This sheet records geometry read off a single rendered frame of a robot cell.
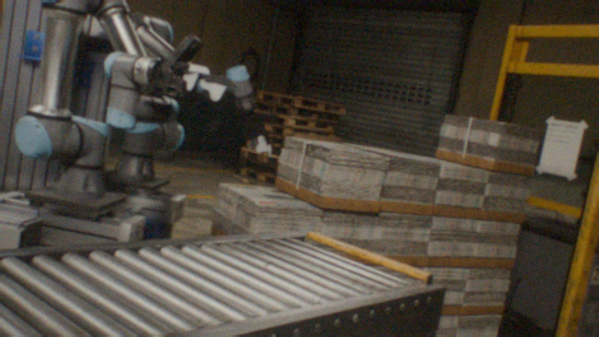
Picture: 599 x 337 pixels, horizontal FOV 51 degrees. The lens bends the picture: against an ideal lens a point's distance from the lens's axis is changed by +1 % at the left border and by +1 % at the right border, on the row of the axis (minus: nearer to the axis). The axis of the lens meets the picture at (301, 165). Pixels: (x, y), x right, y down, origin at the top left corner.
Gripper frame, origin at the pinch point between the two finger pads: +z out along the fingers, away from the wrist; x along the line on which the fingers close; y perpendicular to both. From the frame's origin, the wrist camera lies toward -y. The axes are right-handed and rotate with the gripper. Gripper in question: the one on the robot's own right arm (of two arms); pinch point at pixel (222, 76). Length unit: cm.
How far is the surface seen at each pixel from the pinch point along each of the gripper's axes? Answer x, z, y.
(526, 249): -250, 39, 26
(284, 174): -109, -40, 19
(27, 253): 27, -17, 48
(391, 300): -24, 45, 41
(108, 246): 7.6, -13.8, 45.2
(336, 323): -4, 41, 46
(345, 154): -99, -10, 6
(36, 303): 42, 7, 50
